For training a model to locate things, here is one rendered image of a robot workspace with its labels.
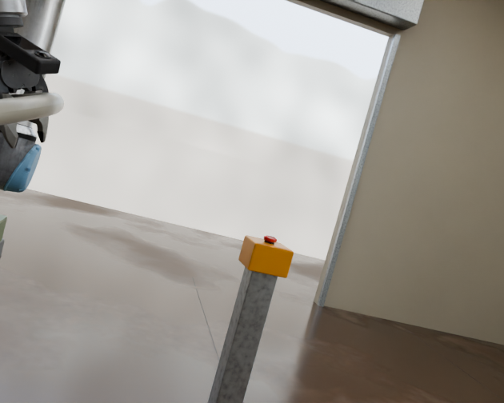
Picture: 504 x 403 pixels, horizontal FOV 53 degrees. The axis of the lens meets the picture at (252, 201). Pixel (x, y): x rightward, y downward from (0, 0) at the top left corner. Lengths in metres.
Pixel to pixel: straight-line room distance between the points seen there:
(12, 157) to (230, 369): 0.84
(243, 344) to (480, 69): 5.47
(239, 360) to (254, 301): 0.17
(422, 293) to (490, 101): 2.37
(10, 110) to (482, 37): 6.20
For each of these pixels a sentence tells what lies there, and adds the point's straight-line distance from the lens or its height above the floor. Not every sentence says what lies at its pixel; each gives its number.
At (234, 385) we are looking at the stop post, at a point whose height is 0.66.
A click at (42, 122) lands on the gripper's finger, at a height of 1.25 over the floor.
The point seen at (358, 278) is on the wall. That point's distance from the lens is 6.02.
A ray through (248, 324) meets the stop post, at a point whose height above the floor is 0.85.
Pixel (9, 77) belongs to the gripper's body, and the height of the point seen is 1.31.
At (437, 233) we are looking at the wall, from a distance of 6.36.
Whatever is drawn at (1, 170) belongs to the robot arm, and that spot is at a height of 1.09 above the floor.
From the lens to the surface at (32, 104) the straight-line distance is 0.70.
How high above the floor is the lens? 1.27
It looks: 3 degrees down
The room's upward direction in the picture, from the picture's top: 15 degrees clockwise
